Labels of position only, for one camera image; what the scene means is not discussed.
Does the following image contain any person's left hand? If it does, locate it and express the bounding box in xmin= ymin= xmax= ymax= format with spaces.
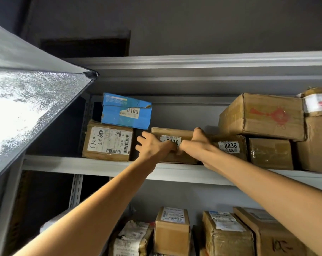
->
xmin=135 ymin=131 xmax=177 ymax=171

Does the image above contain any person's right hand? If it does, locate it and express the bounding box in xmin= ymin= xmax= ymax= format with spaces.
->
xmin=178 ymin=127 xmax=220 ymax=166

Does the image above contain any taped brown parcel 0410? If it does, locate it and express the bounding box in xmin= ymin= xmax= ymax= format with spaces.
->
xmin=150 ymin=127 xmax=204 ymax=165

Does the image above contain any brown box handwritten white label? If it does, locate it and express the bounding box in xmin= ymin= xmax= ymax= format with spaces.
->
xmin=82 ymin=119 xmax=134 ymax=162

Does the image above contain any brown box red stamp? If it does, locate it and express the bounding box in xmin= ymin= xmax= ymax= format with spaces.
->
xmin=218 ymin=92 xmax=306 ymax=142

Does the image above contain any white metal shelf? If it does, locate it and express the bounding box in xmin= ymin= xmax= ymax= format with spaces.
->
xmin=0 ymin=50 xmax=322 ymax=256

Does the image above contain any person's left forearm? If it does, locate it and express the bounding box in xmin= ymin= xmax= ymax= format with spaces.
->
xmin=14 ymin=158 xmax=159 ymax=256

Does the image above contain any person's right forearm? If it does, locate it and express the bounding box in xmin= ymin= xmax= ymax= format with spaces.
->
xmin=203 ymin=151 xmax=322 ymax=256

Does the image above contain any taped brown parcel 0038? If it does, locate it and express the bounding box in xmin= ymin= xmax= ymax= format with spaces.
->
xmin=209 ymin=134 xmax=248 ymax=162

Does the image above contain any small taped box 0461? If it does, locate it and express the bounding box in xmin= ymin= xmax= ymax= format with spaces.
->
xmin=248 ymin=138 xmax=294 ymax=171

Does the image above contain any small cardboard box white label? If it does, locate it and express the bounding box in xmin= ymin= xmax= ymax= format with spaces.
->
xmin=153 ymin=206 xmax=191 ymax=256

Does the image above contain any cardboard box with black handwriting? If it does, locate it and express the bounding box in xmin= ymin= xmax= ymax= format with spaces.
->
xmin=233 ymin=206 xmax=312 ymax=256

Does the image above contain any plain tall brown box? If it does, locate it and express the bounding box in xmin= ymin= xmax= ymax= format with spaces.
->
xmin=294 ymin=116 xmax=322 ymax=174

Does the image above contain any grey plastic mailer bag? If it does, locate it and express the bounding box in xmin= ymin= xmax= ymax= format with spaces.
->
xmin=39 ymin=209 xmax=72 ymax=234

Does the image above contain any small box white red label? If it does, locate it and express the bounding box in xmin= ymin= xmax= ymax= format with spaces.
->
xmin=296 ymin=87 xmax=322 ymax=117

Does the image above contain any silver softbox light reflector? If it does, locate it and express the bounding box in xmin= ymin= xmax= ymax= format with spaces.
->
xmin=0 ymin=20 xmax=99 ymax=187

